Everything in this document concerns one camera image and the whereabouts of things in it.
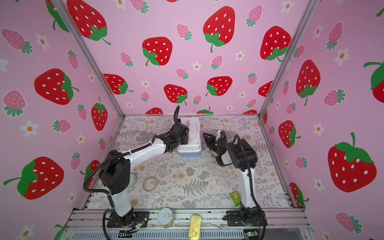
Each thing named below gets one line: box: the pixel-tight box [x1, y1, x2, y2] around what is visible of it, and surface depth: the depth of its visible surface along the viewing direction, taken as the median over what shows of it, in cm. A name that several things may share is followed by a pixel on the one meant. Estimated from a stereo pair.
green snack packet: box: [228, 190, 241, 207], surface depth 82 cm
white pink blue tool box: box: [177, 117, 202, 157], surface depth 95 cm
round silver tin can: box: [157, 207, 174, 229], surface depth 72 cm
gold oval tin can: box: [189, 215, 202, 240], surface depth 70 cm
